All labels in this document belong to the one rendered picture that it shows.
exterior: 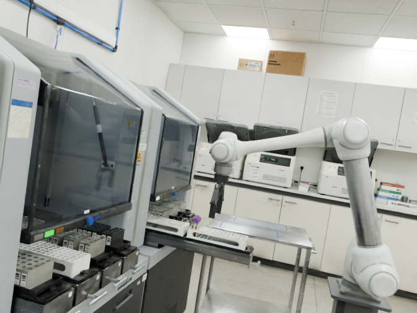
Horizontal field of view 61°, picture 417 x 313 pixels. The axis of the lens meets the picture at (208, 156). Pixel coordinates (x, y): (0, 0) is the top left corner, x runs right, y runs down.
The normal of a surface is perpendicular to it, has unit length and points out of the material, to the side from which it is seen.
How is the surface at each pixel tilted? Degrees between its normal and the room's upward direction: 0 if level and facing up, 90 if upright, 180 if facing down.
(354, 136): 84
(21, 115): 90
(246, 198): 90
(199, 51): 90
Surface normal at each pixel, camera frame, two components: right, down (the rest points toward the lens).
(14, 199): 0.96, 0.16
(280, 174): -0.25, 0.01
